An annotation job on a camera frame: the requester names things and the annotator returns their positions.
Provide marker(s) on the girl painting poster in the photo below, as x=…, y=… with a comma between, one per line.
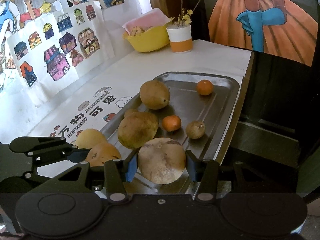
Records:
x=277, y=27

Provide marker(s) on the small brown passion fruit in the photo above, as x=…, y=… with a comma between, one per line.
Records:
x=195, y=129

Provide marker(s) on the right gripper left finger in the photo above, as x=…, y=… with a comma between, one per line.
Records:
x=117, y=172

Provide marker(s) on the yellow plastic bowl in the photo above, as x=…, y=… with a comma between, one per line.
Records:
x=152, y=40

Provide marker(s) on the green yellow pear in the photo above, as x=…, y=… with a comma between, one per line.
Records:
x=137, y=128

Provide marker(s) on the yellow lemon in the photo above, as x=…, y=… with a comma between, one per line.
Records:
x=90, y=137

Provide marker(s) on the small orange kumquat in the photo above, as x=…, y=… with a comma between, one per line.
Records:
x=171, y=123

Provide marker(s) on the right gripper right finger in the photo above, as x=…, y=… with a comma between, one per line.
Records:
x=204, y=172

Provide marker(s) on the house drawings paper sheet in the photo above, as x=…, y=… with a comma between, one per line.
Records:
x=55, y=50

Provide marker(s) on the white orange cup vase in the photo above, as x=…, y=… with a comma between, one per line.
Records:
x=180, y=38

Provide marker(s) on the pink cloth in bowl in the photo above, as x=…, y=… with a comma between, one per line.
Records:
x=153, y=18

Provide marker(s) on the small brown kiwi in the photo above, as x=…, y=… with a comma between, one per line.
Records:
x=129, y=112

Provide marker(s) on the metal tray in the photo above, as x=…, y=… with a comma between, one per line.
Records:
x=214, y=110

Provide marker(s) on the dull orange fruit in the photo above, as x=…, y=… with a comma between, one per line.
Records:
x=101, y=153

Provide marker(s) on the tan round fruit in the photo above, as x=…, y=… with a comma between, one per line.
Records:
x=161, y=160

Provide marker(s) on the walnuts in bowl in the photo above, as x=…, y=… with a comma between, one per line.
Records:
x=137, y=30

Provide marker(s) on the large brown mango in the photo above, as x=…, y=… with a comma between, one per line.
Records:
x=154, y=94

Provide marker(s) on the orange tangerine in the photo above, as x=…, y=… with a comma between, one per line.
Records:
x=204, y=87

